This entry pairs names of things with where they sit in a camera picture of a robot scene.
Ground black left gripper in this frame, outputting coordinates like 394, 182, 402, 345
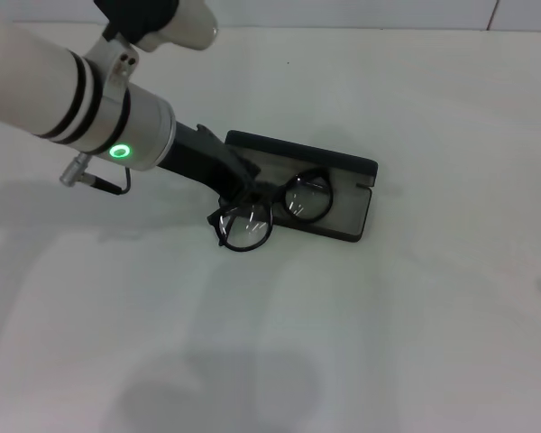
156, 117, 262, 210

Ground black round-lens glasses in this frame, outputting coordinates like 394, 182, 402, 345
205, 167, 335, 254

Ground black glasses case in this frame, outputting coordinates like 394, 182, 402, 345
217, 129, 380, 244

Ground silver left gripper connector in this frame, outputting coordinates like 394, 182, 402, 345
59, 152, 92, 186

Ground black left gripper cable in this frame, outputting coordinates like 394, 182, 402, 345
86, 167, 133, 197

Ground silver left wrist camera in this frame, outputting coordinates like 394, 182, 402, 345
91, 0, 220, 52

